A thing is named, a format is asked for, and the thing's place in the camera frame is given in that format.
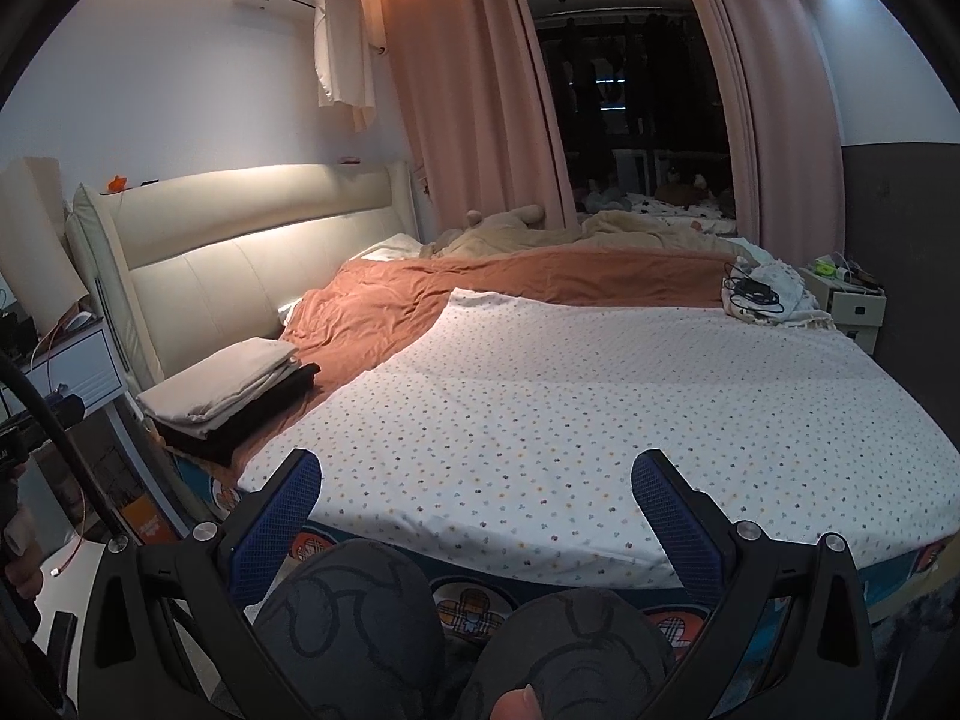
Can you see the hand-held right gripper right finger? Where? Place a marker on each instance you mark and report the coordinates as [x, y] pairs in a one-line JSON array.
[[675, 532]]

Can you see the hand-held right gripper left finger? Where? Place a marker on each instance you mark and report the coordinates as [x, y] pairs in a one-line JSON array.
[[277, 517]]

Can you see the beige zip jacket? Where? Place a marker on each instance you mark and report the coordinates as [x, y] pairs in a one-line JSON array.
[[217, 382]]

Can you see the black folded clothes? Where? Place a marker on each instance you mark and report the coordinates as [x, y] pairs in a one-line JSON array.
[[262, 412]]

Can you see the person's left hand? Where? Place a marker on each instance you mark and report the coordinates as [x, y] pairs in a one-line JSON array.
[[19, 547]]

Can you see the white bedside table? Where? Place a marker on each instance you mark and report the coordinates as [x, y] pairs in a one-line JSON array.
[[75, 367]]

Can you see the orange box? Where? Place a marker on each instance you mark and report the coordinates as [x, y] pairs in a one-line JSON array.
[[146, 517]]

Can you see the bed with dotted sheet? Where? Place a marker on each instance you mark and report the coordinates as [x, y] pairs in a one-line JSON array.
[[600, 405]]

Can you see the white lamp shade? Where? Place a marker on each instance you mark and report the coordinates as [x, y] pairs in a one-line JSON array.
[[37, 240]]

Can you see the orange-brown blanket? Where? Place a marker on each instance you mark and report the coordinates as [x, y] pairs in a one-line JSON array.
[[390, 292]]

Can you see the cream padded headboard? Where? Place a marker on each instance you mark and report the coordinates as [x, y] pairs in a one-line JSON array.
[[225, 270]]

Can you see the small orange toy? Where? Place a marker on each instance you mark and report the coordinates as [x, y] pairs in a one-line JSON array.
[[117, 183]]

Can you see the white nightstand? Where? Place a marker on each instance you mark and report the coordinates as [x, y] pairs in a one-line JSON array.
[[855, 307]]

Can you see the white pillow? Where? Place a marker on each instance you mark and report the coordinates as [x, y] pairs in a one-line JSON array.
[[390, 247]]

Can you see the green gadget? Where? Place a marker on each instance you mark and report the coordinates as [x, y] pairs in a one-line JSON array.
[[825, 268]]

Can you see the beige plush blanket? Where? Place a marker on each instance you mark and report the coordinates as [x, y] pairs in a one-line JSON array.
[[510, 236]]

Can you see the brown plush toy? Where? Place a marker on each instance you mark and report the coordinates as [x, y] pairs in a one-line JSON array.
[[682, 187]]

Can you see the dark window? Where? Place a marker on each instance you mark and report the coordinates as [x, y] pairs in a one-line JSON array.
[[622, 90]]

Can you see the white hanging garment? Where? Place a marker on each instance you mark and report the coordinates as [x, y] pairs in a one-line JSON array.
[[341, 60]]

